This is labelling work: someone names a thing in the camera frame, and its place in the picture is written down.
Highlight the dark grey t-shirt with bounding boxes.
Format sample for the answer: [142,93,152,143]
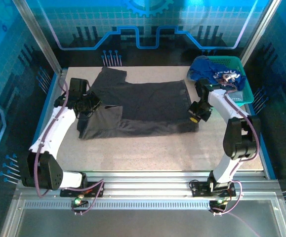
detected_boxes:
[77,66,200,140]

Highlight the blue printed t-shirt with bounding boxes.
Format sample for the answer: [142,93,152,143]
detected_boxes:
[187,56,247,91]

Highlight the green plastic basket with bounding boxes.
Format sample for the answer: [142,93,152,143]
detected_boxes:
[202,56,254,104]

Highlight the green lit circuit board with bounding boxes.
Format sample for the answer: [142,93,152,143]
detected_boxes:
[71,194,88,207]
[208,198,227,208]

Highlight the slotted metal strip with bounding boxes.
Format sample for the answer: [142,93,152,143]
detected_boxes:
[24,199,212,209]

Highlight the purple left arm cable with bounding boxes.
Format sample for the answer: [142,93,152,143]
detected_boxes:
[34,78,106,215]

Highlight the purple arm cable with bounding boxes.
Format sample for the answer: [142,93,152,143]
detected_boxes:
[34,78,106,215]
[206,82,261,237]

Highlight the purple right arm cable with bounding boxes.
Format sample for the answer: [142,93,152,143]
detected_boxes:
[206,82,261,237]

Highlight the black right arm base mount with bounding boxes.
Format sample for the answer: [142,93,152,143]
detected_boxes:
[189,179,237,198]

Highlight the aluminium frame post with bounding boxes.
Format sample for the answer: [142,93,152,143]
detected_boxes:
[13,0,62,74]
[240,0,283,66]

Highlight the aluminium mounting rail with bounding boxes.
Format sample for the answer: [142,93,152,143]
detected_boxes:
[58,171,279,198]

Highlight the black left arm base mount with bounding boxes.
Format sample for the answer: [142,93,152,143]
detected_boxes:
[60,179,105,198]

